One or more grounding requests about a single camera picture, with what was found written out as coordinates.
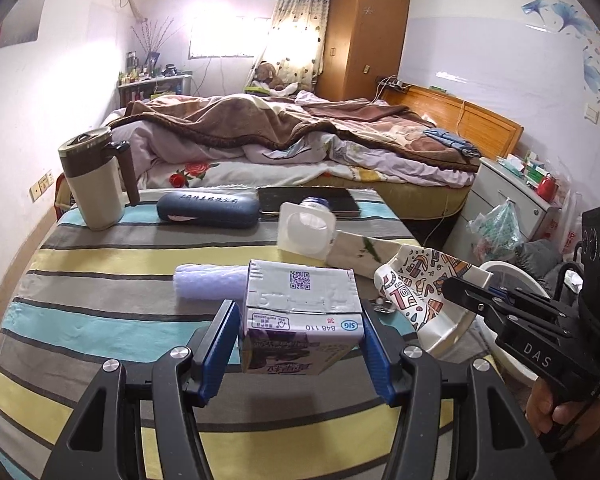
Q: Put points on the beige and brown mug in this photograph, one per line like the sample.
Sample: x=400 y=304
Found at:
x=92 y=185

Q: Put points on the purple milk carton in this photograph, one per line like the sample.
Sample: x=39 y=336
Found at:
x=300 y=320

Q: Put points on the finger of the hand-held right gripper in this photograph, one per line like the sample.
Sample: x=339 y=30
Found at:
x=467 y=292
x=540 y=305

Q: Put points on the green printed plastic bag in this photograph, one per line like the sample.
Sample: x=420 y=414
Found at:
x=497 y=227

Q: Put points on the white plastic drink bottle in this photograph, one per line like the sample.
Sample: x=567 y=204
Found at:
x=305 y=235

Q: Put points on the wooden headboard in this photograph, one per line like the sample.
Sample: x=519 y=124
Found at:
x=470 y=117

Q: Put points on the spotted curtain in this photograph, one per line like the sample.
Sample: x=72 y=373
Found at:
x=297 y=30

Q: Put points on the vase of dry branches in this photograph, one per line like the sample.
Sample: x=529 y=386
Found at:
x=152 y=40

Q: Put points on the red canister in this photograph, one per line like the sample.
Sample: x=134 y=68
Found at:
x=545 y=189

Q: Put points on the dark blue glasses case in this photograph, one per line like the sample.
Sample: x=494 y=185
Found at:
x=205 y=207

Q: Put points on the white nightstand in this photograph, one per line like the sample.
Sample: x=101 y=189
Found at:
x=495 y=185

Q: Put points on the brown blanket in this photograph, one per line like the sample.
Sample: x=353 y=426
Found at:
x=230 y=120

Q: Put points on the dark smartphone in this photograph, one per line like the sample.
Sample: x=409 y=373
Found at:
x=290 y=197

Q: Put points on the white round trash bin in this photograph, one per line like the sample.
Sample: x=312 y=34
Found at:
x=510 y=266

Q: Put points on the power strip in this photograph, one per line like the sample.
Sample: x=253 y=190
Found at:
x=390 y=84

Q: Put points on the brown teddy bear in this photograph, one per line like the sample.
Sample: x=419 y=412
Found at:
x=267 y=75

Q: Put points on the grey padded armchair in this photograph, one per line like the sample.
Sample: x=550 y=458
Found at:
x=540 y=255

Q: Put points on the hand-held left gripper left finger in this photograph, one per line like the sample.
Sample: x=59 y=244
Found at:
x=220 y=352

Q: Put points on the window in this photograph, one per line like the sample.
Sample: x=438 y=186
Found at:
x=230 y=35

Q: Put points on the person's right hand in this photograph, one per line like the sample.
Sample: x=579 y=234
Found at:
x=547 y=407

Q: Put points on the striped tablecloth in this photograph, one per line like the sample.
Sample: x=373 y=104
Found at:
x=105 y=310

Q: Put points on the patterned paper cup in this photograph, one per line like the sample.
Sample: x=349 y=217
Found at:
x=420 y=285

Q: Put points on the wooden wardrobe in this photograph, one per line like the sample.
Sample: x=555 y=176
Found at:
x=365 y=35

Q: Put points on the cluttered white shelf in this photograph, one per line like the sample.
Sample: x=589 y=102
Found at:
x=155 y=87

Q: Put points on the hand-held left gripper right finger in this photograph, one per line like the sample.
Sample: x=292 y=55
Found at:
x=377 y=360

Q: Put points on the white wall switch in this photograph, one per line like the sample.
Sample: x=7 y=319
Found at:
x=591 y=113

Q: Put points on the wall socket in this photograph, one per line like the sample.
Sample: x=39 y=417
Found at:
x=41 y=186

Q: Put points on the white red-printed plastic bag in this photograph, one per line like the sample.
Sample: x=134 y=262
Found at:
x=570 y=222

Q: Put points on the wall poster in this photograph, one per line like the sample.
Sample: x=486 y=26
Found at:
x=20 y=17

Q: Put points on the blue cloth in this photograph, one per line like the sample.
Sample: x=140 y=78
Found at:
x=450 y=140

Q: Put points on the teal tissue pack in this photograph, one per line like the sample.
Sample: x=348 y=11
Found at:
x=510 y=166

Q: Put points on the green and white box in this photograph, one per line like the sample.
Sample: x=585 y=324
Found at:
x=536 y=170

